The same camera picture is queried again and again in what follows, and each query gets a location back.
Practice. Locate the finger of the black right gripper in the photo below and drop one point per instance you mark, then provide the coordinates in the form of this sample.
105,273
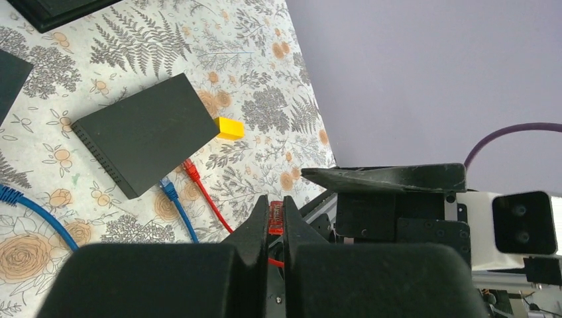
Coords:
430,178

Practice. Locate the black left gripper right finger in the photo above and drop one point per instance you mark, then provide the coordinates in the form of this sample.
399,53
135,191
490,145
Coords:
372,280

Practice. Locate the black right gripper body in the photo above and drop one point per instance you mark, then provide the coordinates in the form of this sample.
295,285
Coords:
412,217

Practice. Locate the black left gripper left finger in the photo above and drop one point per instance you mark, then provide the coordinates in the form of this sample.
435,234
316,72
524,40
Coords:
226,279

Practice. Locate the black network switch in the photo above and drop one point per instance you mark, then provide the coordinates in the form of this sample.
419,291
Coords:
14,73
142,138

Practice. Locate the black white chessboard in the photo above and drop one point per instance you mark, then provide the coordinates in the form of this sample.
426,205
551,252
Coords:
46,15

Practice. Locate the yellow block on mat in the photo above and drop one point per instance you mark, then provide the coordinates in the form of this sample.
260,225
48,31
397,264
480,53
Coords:
229,129

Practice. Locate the floral table mat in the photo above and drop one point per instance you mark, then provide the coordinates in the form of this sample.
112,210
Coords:
245,63

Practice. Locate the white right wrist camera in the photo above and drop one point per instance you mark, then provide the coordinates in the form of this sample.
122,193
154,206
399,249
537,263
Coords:
517,233

